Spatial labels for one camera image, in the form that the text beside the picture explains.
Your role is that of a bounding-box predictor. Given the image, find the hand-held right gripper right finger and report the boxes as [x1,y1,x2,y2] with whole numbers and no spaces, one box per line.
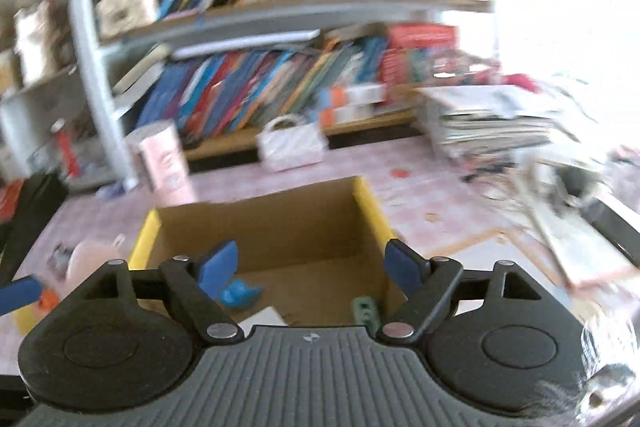
[375,237,546,343]

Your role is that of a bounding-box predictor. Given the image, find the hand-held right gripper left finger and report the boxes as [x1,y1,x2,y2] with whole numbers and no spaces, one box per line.
[82,239,246,343]

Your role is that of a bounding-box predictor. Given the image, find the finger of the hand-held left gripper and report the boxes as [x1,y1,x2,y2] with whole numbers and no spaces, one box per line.
[0,276,42,316]

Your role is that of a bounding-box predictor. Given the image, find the blue plastic bag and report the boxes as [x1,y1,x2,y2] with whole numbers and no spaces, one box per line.
[220,279,264,308]

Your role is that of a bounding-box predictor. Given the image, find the mint green handheld device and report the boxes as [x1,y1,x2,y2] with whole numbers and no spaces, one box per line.
[351,297,381,325]

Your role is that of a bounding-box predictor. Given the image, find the white card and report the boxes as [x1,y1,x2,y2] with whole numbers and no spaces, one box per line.
[237,305,288,328]

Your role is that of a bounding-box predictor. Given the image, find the pink pig plush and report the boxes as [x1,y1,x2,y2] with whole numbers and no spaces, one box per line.
[67,234,132,293]

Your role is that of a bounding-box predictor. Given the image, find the yellow cardboard box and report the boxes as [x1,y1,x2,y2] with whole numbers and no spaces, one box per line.
[127,176,406,338]

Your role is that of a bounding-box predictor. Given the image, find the pink humidifier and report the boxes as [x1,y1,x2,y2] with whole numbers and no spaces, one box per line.
[137,121,197,205]

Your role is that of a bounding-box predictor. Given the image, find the white quilted handbag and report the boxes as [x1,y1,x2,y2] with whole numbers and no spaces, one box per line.
[256,116,328,172]

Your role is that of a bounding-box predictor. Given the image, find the white orange box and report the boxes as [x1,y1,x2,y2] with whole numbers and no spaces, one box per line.
[320,104,386,125]
[320,84,388,108]

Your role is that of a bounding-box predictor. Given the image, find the stack of magazines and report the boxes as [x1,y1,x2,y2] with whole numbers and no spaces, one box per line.
[417,84,566,160]

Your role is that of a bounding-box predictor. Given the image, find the white printed sheet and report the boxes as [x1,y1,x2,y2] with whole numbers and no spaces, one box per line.
[530,197,631,288]

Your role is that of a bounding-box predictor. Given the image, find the black device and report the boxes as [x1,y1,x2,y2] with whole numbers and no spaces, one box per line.
[590,197,640,268]

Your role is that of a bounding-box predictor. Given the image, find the white corner shelf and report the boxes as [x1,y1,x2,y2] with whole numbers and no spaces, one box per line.
[0,0,141,192]

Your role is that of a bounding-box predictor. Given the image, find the row of red books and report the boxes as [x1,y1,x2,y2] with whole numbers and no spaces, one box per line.
[382,24,458,82]

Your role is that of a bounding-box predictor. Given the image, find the white carton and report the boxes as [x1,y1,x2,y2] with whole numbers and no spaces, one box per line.
[15,4,53,82]

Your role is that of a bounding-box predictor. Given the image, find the white shelf unit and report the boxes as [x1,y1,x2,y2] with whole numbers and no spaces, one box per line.
[90,0,496,158]

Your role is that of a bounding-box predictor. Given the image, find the cream quilted handbag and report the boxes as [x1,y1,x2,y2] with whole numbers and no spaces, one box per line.
[95,0,160,38]

